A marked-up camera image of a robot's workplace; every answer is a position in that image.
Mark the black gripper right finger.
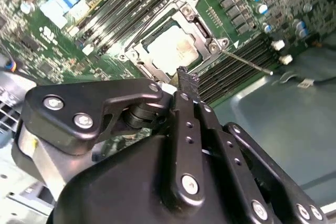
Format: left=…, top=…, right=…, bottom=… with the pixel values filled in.
left=186, top=73, right=329, bottom=224

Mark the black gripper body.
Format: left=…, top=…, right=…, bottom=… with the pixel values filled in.
left=47, top=133, right=237, bottom=224

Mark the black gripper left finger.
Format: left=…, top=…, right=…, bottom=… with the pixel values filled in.
left=12, top=67, right=207, bottom=210

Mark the metal CPU socket cover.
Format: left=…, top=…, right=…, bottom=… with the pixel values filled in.
left=128, top=0, right=229, bottom=83

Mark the silver green CPU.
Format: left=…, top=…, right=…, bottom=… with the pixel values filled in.
left=141, top=20, right=203, bottom=77

